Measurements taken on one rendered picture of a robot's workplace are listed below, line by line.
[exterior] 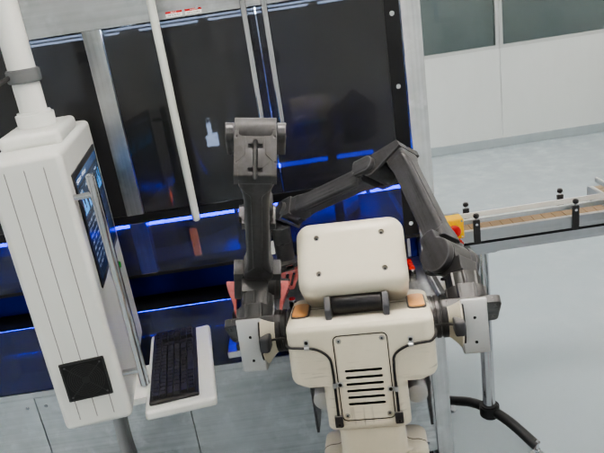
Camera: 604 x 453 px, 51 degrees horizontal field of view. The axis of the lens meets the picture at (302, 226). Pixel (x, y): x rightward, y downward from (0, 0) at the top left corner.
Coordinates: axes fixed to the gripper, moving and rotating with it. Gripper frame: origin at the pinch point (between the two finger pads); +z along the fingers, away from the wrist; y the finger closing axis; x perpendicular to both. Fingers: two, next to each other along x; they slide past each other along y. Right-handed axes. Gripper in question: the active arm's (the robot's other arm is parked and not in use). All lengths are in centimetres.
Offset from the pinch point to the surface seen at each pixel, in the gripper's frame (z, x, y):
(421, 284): 9.1, -41.7, -6.7
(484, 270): 22, -77, 14
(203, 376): 16.5, 32.7, -10.6
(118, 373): 3, 55, -20
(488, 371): 67, -77, 14
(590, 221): 7, -113, 1
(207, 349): 16.7, 29.1, 4.5
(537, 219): 5, -96, 8
